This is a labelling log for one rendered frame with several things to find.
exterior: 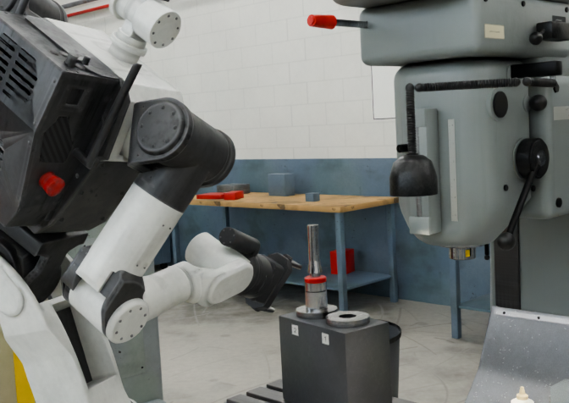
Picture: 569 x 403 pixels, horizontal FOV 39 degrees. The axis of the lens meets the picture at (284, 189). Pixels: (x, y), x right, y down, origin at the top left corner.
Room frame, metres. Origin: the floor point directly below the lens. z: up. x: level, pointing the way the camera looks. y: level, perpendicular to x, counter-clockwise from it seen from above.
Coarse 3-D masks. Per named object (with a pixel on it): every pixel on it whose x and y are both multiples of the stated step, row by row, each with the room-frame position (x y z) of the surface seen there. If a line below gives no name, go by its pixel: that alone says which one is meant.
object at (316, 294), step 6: (324, 282) 1.68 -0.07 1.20; (306, 288) 1.68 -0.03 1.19; (312, 288) 1.67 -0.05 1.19; (318, 288) 1.67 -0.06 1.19; (324, 288) 1.68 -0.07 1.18; (306, 294) 1.68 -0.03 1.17; (312, 294) 1.67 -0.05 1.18; (318, 294) 1.67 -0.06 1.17; (324, 294) 1.68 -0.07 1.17; (306, 300) 1.68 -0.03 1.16; (312, 300) 1.67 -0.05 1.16; (318, 300) 1.67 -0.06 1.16; (324, 300) 1.67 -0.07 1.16; (306, 306) 1.69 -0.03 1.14; (312, 306) 1.67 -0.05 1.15; (318, 306) 1.67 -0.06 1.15; (324, 306) 1.67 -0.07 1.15
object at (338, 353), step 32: (288, 320) 1.67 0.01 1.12; (320, 320) 1.64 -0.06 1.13; (352, 320) 1.57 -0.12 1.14; (288, 352) 1.68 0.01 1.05; (320, 352) 1.59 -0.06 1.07; (352, 352) 1.54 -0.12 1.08; (384, 352) 1.59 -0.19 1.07; (288, 384) 1.68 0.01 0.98; (320, 384) 1.59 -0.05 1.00; (352, 384) 1.54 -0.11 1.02; (384, 384) 1.59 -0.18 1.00
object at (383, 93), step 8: (376, 72) 6.83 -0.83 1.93; (384, 72) 6.77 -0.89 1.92; (392, 72) 6.71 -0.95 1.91; (376, 80) 6.83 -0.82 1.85; (384, 80) 6.77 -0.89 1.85; (392, 80) 6.71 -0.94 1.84; (376, 88) 6.84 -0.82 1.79; (384, 88) 6.77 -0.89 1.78; (392, 88) 6.72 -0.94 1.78; (376, 96) 6.84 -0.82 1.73; (384, 96) 6.77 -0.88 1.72; (392, 96) 6.72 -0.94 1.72; (376, 104) 6.84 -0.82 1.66; (384, 104) 6.78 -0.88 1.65; (392, 104) 6.72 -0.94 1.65; (376, 112) 6.84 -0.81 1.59; (384, 112) 6.78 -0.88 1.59; (392, 112) 6.72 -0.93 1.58
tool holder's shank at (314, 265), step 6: (312, 228) 1.68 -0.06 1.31; (312, 234) 1.68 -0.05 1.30; (318, 234) 1.69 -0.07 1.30; (312, 240) 1.68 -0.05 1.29; (318, 240) 1.69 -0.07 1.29; (312, 246) 1.68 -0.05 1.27; (318, 246) 1.69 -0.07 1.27; (312, 252) 1.68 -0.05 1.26; (318, 252) 1.68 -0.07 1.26; (312, 258) 1.68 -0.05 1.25; (318, 258) 1.68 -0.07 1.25; (312, 264) 1.68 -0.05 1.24; (318, 264) 1.68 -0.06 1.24; (312, 270) 1.68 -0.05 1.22; (318, 270) 1.68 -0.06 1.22; (312, 276) 1.68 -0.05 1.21; (318, 276) 1.68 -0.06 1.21
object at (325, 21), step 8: (312, 16) 1.31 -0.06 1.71; (320, 16) 1.31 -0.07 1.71; (328, 16) 1.33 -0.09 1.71; (312, 24) 1.31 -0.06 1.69; (320, 24) 1.31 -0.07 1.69; (328, 24) 1.32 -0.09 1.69; (336, 24) 1.35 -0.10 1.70; (344, 24) 1.36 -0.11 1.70; (352, 24) 1.37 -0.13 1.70; (360, 24) 1.39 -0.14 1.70
